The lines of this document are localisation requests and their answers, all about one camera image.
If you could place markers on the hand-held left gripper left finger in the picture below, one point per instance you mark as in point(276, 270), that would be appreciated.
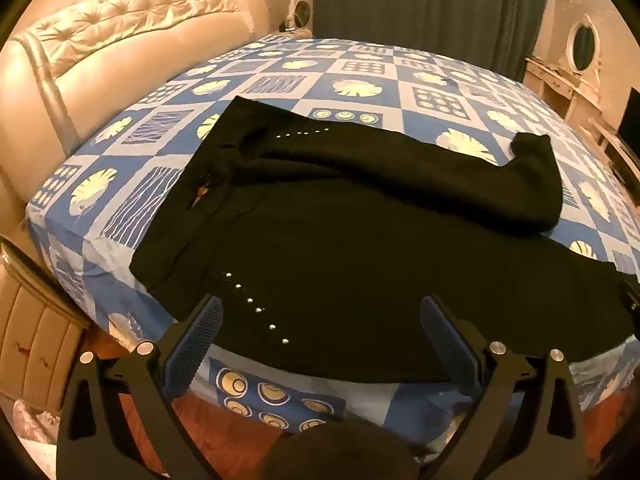
point(192, 350)

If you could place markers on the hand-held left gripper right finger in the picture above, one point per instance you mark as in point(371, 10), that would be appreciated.
point(450, 350)

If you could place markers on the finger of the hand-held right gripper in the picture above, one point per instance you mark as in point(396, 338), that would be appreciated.
point(631, 295)

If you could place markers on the black pants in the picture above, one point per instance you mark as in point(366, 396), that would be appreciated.
point(325, 240)

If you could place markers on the cream bedside cabinet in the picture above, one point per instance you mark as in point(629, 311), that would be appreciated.
point(37, 330)

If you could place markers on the black television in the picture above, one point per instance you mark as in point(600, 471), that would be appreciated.
point(631, 122)

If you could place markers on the cream vanity table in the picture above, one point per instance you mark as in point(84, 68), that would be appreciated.
point(555, 85)

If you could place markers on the oval vanity mirror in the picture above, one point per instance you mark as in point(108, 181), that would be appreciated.
point(583, 46)

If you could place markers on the cream tufted headboard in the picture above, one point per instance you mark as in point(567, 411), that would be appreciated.
point(125, 60)

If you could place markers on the blue patterned bed sheet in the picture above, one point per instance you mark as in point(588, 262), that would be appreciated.
point(350, 62)

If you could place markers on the dark green curtain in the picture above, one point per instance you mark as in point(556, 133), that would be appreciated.
point(430, 10)

